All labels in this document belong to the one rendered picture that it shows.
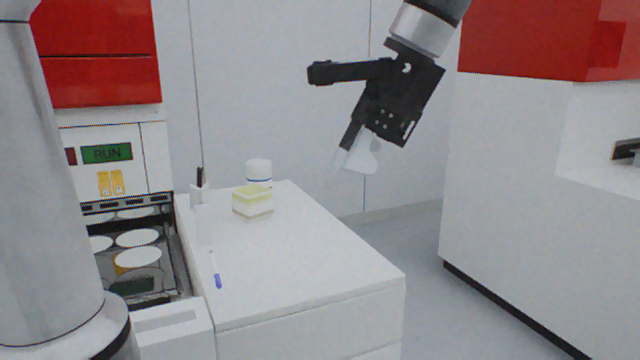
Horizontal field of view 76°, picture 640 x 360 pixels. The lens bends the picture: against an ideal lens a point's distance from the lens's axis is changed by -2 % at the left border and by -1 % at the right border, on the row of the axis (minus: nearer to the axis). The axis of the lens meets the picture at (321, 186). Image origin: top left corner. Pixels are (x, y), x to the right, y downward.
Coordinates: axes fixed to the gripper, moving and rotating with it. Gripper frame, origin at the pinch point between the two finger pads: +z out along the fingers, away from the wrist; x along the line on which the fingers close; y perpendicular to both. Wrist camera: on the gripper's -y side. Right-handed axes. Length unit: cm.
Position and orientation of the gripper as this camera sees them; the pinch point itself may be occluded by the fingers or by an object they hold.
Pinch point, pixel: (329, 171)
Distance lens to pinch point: 60.4
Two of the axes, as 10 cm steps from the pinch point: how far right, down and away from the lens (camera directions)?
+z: -4.3, 8.3, 3.6
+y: 8.9, 4.6, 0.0
